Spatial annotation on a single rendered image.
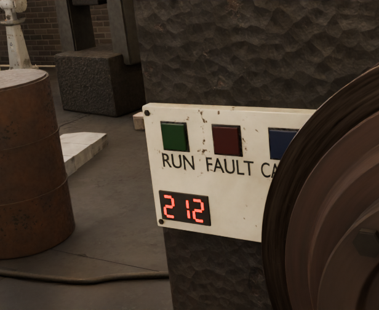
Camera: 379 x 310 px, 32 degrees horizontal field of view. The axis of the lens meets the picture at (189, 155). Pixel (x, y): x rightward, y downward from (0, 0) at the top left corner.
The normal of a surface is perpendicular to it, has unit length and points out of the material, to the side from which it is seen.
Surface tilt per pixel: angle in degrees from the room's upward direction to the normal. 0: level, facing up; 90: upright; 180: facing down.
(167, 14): 90
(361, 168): 47
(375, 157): 43
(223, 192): 90
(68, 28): 90
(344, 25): 90
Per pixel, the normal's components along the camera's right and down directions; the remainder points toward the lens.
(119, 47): -0.66, 0.30
